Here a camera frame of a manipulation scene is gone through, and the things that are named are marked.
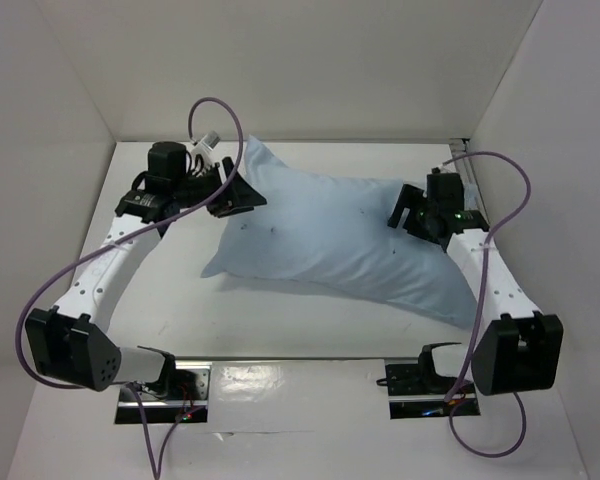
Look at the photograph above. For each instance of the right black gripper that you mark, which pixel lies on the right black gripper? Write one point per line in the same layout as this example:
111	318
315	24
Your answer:
412	214

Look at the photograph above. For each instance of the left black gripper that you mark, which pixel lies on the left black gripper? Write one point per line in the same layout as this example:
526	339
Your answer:
237	197

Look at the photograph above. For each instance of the light blue pillowcase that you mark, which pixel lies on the light blue pillowcase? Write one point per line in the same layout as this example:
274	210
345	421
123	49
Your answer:
333	231

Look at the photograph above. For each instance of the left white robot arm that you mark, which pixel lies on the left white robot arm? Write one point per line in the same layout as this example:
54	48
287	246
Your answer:
69	342

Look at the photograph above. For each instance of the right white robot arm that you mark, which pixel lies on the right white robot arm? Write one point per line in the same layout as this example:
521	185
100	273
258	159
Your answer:
514	347

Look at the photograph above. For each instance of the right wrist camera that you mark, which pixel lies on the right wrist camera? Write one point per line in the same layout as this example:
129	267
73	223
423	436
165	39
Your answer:
446	169

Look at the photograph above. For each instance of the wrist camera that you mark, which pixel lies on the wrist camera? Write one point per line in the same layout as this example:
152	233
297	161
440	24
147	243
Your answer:
202	151
446	169

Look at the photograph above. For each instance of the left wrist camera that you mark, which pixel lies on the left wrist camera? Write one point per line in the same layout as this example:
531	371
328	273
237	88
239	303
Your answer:
202	151

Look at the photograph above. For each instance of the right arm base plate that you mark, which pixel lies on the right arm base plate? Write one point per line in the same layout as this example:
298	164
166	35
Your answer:
416	391

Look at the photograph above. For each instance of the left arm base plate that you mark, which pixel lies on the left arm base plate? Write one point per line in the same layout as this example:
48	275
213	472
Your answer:
181	395

